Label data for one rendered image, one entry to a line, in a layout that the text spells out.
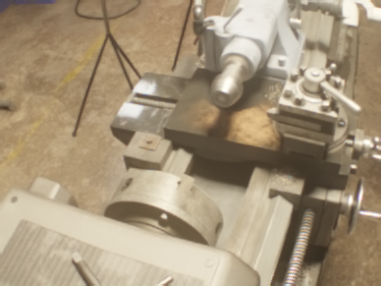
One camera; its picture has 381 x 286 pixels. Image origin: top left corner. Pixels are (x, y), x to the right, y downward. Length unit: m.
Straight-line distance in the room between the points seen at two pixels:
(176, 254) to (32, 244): 0.24
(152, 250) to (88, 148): 2.12
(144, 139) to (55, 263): 0.86
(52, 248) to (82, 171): 1.96
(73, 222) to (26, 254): 0.11
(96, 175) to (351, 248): 1.43
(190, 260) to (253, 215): 0.68
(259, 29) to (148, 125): 0.48
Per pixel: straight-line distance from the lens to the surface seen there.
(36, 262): 0.77
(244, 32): 1.47
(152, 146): 1.52
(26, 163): 2.91
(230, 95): 1.32
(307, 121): 1.28
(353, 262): 2.31
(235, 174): 1.63
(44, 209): 0.83
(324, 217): 1.56
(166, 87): 1.73
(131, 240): 0.76
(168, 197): 0.96
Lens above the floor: 1.96
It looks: 46 degrees down
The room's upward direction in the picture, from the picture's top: 6 degrees counter-clockwise
